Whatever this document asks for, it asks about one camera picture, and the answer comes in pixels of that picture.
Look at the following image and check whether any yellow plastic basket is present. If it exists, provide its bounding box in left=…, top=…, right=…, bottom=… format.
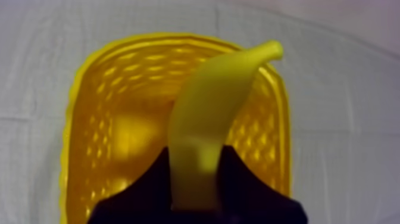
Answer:
left=59, top=32, right=293, bottom=224

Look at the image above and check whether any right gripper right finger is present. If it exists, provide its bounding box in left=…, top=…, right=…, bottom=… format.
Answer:
left=218, top=144, right=309, bottom=224

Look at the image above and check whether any yellow toy banana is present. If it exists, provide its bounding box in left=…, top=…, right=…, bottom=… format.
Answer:
left=167, top=40, right=285, bottom=212

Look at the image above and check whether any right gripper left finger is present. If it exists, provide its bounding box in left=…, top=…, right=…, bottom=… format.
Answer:
left=87, top=147, right=174, bottom=224

